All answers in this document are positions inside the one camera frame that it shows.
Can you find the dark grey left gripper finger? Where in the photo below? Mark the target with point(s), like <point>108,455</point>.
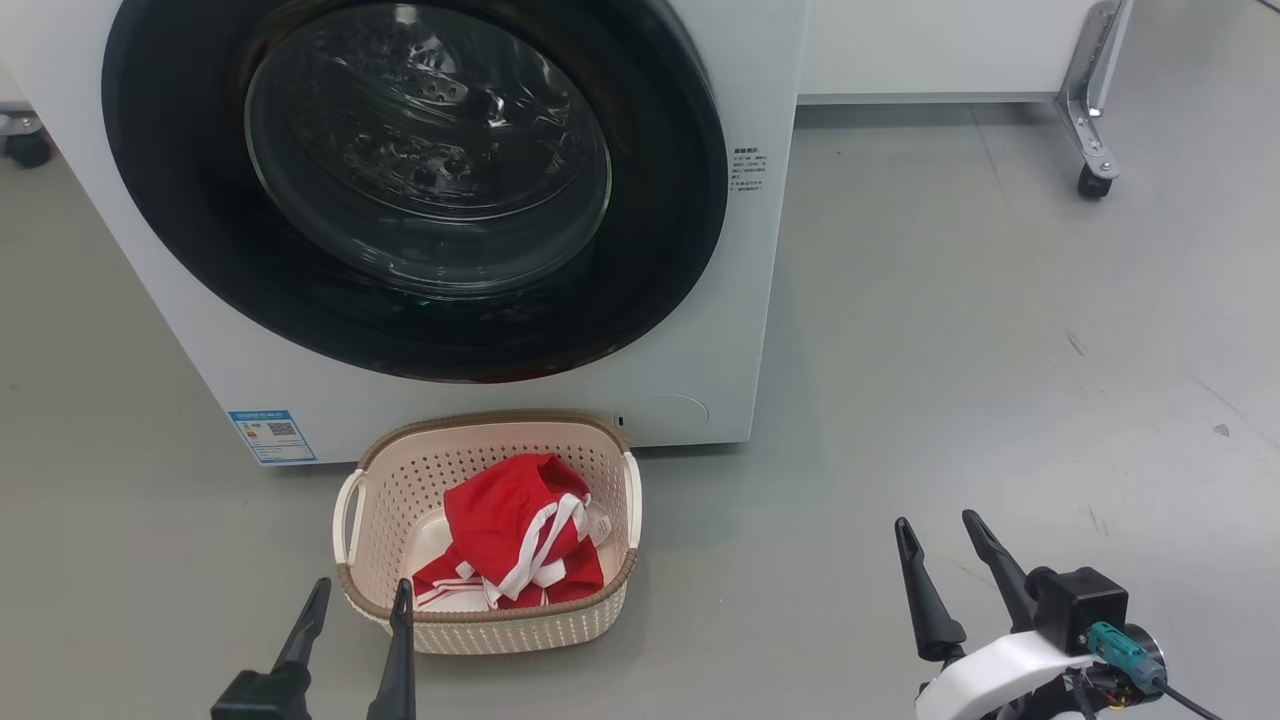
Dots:
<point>275,692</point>
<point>398,670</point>

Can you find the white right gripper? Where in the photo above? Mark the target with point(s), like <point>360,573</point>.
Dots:
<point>990,680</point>

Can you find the red and white garment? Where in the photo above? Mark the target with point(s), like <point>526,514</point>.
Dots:
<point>500,510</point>

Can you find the dark round washing machine door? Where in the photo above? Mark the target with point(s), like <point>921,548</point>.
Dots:
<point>660,200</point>

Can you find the cream perforated laundry basket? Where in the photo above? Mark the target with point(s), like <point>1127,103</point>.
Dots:
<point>400,490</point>

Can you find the white washing machine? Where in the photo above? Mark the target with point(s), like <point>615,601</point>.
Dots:
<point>760,300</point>

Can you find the blue energy label sticker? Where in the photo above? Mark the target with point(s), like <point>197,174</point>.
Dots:
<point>272,436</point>

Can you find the round drain filter cover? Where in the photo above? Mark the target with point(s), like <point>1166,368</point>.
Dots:
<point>665,412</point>

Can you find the metal partition foot with caster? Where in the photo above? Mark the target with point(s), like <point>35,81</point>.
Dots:
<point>25,145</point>
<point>1085,110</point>

